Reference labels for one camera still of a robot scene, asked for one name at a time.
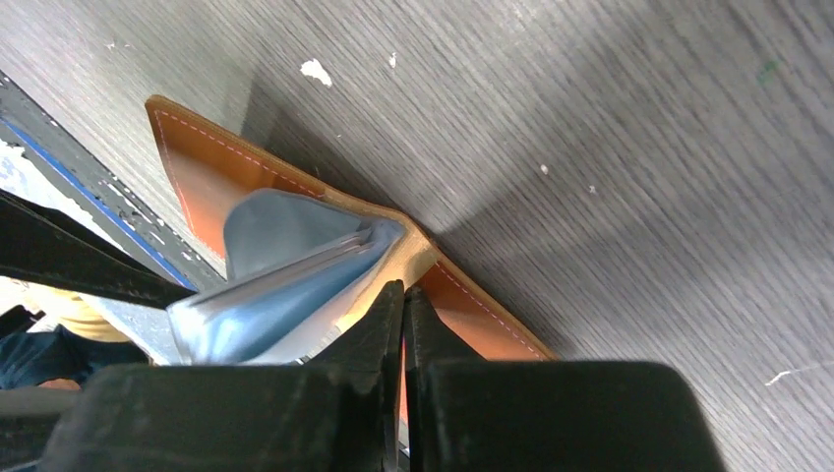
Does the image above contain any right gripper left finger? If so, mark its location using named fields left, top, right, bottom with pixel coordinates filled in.
left=38, top=280, right=404, bottom=471

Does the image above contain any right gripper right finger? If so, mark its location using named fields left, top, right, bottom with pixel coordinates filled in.
left=403, top=288, right=725, bottom=471

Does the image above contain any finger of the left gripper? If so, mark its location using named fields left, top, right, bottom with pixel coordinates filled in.
left=1, top=192, right=195, bottom=309

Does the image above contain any brown leather card holder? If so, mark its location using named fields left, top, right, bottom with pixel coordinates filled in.
left=144, top=93, right=559, bottom=425

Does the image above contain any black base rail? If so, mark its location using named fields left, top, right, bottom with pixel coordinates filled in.
left=1, top=75, right=222, bottom=290

